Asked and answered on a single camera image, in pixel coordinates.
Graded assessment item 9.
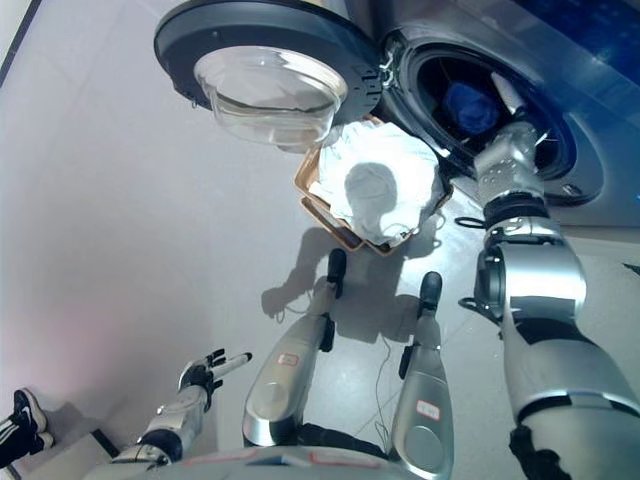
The silver left robot leg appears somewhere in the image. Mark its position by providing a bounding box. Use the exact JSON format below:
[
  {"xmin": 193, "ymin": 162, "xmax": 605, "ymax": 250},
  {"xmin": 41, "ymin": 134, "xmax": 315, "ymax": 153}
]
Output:
[{"xmin": 241, "ymin": 279, "xmax": 337, "ymax": 449}]

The black white person shoe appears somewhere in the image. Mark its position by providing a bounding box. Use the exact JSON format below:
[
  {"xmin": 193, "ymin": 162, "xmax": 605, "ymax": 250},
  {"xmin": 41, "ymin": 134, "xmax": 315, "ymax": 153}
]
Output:
[{"xmin": 12, "ymin": 387, "xmax": 55, "ymax": 450}]

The black right robot foot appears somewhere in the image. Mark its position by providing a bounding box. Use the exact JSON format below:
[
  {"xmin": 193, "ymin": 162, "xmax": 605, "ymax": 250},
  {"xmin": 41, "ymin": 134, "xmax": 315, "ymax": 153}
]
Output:
[{"xmin": 418, "ymin": 271, "xmax": 444, "ymax": 312}]

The dark blue garment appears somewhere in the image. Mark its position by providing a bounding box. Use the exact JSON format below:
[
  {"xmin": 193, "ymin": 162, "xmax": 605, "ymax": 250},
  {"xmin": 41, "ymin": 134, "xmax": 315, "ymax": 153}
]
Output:
[{"xmin": 442, "ymin": 82, "xmax": 500, "ymax": 137}]

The round glass washer door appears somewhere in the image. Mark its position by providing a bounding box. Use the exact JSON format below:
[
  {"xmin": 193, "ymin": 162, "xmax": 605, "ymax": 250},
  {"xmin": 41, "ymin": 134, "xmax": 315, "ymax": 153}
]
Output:
[{"xmin": 153, "ymin": 0, "xmax": 385, "ymax": 154}]

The thin black tether cord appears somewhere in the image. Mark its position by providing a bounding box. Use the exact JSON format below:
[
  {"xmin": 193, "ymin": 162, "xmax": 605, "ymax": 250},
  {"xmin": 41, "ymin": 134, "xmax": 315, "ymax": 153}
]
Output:
[{"xmin": 373, "ymin": 337, "xmax": 399, "ymax": 444}]

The black left robot foot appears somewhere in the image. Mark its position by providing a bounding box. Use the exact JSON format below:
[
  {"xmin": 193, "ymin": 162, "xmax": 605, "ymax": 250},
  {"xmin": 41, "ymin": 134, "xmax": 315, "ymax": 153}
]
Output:
[{"xmin": 325, "ymin": 248, "xmax": 348, "ymax": 301}]

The silver robot leg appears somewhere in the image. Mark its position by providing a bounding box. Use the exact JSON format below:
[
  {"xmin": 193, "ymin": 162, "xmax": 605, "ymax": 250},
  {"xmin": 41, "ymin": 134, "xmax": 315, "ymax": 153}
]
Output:
[
  {"xmin": 241, "ymin": 279, "xmax": 337, "ymax": 449},
  {"xmin": 388, "ymin": 304, "xmax": 455, "ymax": 477}
]

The silver right robot leg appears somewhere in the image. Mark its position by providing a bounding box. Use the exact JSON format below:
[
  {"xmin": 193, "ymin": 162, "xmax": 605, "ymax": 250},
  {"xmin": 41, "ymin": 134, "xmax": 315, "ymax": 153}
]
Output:
[{"xmin": 388, "ymin": 304, "xmax": 455, "ymax": 477}]

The black robot foot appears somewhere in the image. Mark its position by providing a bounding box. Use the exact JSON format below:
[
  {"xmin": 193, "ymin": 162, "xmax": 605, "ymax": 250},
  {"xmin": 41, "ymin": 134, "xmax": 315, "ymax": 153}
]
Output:
[
  {"xmin": 418, "ymin": 271, "xmax": 444, "ymax": 312},
  {"xmin": 325, "ymin": 248, "xmax": 348, "ymax": 301}
]

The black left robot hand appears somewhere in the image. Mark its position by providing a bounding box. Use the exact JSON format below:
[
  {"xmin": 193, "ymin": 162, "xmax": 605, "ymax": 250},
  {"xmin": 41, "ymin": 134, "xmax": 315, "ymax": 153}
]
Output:
[{"xmin": 177, "ymin": 348, "xmax": 254, "ymax": 402}]

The tan wicker laundry basket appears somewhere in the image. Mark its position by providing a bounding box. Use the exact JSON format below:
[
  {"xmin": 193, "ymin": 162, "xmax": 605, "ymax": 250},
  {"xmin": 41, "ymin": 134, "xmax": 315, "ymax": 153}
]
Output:
[{"xmin": 293, "ymin": 113, "xmax": 455, "ymax": 258}]

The white crumpled cloth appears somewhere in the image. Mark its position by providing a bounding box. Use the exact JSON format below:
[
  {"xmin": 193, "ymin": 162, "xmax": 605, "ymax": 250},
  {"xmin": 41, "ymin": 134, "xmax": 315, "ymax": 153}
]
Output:
[{"xmin": 312, "ymin": 119, "xmax": 447, "ymax": 242}]

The grey front-load washing machine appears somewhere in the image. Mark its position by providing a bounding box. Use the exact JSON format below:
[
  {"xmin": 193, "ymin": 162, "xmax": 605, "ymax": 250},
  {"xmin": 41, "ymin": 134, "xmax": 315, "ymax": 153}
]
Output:
[{"xmin": 319, "ymin": 0, "xmax": 640, "ymax": 230}]

